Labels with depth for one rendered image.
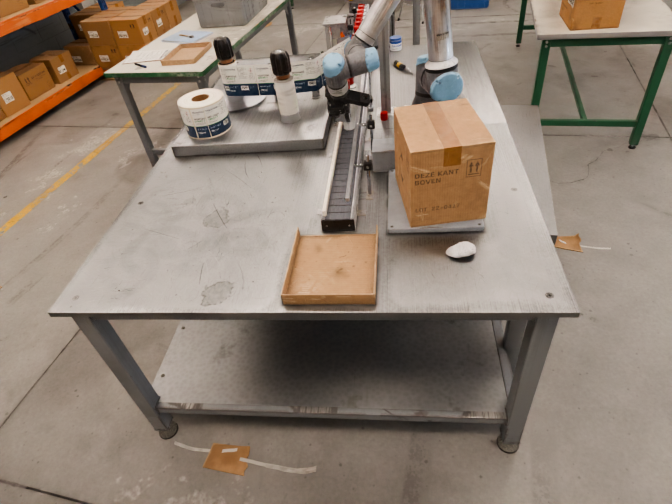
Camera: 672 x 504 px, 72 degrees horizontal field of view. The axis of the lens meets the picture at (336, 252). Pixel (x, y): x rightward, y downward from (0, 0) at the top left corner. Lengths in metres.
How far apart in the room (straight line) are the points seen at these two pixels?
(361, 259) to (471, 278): 0.32
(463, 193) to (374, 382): 0.82
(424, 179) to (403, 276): 0.29
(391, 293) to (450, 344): 0.71
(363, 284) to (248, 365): 0.82
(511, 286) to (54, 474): 1.91
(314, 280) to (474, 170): 0.56
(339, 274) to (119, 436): 1.33
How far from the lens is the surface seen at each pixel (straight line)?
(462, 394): 1.85
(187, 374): 2.07
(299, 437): 2.04
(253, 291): 1.39
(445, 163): 1.38
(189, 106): 2.14
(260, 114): 2.28
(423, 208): 1.45
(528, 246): 1.49
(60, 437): 2.46
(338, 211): 1.53
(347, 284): 1.34
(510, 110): 2.25
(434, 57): 1.77
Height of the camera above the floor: 1.79
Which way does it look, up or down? 41 degrees down
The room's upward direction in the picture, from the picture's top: 8 degrees counter-clockwise
